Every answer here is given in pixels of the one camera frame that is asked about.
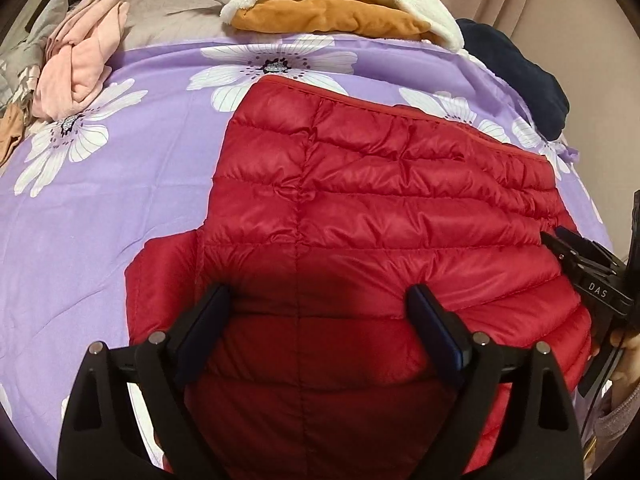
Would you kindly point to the person's right hand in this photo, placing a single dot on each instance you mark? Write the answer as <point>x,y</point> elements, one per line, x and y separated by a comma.
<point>627,360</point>

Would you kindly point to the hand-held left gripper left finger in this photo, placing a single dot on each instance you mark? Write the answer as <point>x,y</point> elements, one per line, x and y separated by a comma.
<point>205,332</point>

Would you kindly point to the person's right forearm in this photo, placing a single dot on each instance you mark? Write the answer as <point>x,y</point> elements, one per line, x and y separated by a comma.
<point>620,417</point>

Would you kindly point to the peach patterned cloth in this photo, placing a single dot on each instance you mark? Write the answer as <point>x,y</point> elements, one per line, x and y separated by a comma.
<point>10,135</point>

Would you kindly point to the purple floral blanket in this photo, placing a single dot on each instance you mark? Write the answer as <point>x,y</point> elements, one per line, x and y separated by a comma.
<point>150,170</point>

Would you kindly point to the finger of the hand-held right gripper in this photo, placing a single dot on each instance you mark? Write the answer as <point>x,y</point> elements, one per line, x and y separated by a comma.
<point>565,257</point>
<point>592,252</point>

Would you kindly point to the red puffer jacket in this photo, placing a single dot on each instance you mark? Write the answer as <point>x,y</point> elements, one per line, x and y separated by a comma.
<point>375,210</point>

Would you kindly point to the grey striped cloth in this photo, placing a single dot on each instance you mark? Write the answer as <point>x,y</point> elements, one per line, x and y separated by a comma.
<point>30,50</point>

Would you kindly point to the orange garment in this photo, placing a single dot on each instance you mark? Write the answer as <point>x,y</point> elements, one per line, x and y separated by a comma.
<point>325,17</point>

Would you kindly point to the pink garment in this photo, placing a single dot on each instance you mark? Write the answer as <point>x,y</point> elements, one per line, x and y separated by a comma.
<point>75,65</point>

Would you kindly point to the navy garment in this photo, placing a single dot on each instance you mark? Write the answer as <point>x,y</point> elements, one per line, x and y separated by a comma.
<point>515,75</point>

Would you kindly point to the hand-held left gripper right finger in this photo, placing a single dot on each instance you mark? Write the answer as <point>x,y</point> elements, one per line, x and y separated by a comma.
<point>437,332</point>

